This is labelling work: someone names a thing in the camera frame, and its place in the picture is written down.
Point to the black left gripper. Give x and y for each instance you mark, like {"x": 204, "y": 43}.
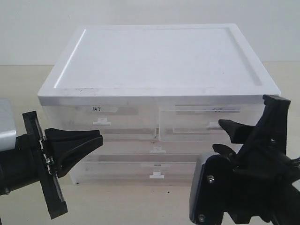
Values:
{"x": 28, "y": 162}

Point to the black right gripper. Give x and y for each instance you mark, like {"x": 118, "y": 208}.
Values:
{"x": 265, "y": 174}

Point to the bottom wide clear drawer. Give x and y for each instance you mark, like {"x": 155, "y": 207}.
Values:
{"x": 89, "y": 171}

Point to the wide clear drawer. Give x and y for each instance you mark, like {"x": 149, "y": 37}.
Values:
{"x": 151, "y": 147}
{"x": 89, "y": 171}

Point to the middle wide clear drawer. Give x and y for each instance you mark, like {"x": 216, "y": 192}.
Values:
{"x": 151, "y": 147}

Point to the translucent plastic drawer cabinet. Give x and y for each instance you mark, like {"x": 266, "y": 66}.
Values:
{"x": 159, "y": 65}

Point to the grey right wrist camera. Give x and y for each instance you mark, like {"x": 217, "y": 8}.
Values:
{"x": 209, "y": 189}

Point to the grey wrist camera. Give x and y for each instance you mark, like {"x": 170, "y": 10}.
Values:
{"x": 7, "y": 126}
{"x": 209, "y": 189}

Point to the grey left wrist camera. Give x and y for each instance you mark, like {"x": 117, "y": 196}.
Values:
{"x": 7, "y": 126}

